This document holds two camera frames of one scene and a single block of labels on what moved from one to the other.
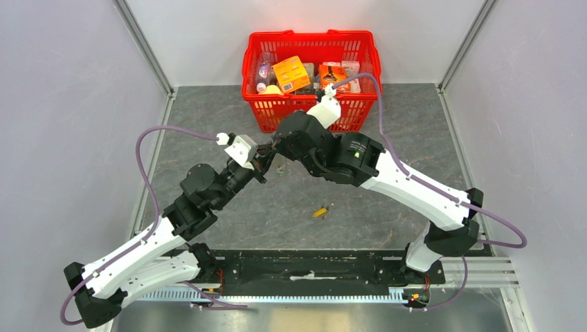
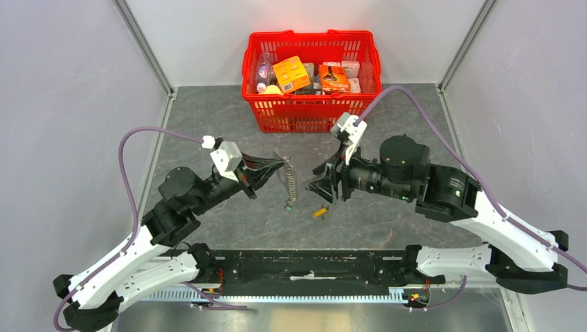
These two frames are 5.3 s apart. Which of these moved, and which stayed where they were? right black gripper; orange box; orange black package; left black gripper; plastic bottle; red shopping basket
Moved: left black gripper; right black gripper
Stayed: red shopping basket; orange black package; plastic bottle; orange box
